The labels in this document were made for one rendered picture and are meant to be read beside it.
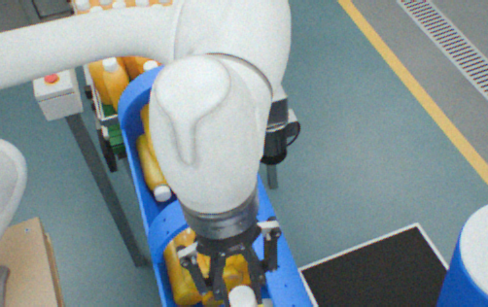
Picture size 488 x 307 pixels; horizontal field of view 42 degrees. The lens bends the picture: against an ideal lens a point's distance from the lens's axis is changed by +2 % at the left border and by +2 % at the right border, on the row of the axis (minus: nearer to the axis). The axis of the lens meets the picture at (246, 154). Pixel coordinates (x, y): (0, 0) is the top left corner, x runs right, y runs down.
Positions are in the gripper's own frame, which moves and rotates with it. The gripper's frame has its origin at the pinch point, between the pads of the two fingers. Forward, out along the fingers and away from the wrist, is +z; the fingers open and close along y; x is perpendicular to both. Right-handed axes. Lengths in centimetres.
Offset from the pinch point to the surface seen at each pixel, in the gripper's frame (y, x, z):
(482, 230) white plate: 56, 18, 42
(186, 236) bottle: -5.9, 32.4, 32.4
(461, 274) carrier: 48, 11, 46
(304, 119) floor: 62, 151, 146
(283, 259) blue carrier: 11.1, 17.5, 27.8
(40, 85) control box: -32, 95, 36
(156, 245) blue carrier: -12.2, 30.5, 29.3
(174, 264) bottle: -10.1, 30.3, 38.4
